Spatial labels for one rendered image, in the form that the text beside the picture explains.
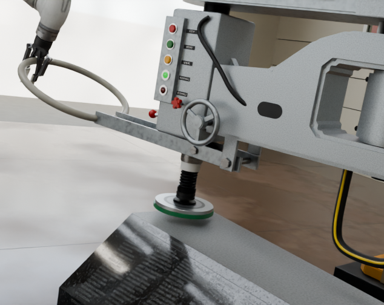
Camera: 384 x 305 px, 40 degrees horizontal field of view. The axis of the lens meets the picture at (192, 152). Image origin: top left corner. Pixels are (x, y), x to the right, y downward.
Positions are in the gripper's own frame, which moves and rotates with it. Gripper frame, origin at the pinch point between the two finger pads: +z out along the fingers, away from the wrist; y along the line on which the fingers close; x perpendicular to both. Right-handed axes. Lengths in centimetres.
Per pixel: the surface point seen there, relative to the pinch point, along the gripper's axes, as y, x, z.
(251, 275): 127, -52, -19
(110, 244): 83, -42, 11
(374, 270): 161, 6, -18
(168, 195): 86, -17, -4
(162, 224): 93, -34, -3
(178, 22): 62, -24, -62
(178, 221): 96, -26, -3
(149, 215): 87, -29, 0
